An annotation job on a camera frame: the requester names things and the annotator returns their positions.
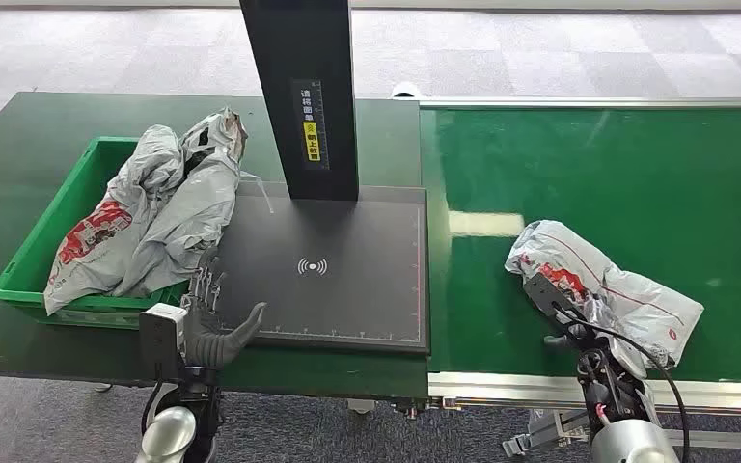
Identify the white conveyor roller end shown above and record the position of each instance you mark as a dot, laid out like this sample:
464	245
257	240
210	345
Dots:
406	90

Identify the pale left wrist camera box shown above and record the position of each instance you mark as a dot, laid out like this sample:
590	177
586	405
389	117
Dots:
161	335

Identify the grey mailer bag red stripe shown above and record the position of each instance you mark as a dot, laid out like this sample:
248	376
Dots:
632	300

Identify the grey mailer bag red print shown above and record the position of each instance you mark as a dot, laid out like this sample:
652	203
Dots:
99	249

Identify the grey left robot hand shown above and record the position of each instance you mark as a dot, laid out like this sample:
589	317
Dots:
211	348

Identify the crumpled grey mailer bag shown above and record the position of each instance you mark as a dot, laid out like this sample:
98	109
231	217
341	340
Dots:
185	211

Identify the green conveyor belt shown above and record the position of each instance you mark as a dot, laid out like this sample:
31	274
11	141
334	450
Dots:
600	172

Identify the white table foot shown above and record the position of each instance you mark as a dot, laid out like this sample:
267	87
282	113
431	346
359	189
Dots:
361	406

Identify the green plastic crate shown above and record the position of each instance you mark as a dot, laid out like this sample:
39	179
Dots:
38	255

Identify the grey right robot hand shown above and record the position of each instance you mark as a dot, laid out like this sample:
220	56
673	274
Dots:
552	297

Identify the metal conveyor bracket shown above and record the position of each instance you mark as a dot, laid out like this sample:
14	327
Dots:
546	436

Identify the black scanner base plate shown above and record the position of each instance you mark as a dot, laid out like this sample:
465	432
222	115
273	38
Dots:
345	287

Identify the aluminium conveyor frame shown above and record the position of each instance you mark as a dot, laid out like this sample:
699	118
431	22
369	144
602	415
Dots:
505	387

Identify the dark green table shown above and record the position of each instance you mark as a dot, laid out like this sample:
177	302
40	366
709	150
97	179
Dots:
38	121

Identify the yellow label on column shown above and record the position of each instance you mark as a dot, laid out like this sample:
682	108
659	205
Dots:
312	142

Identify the black scanner column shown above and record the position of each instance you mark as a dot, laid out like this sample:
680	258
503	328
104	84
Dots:
300	51

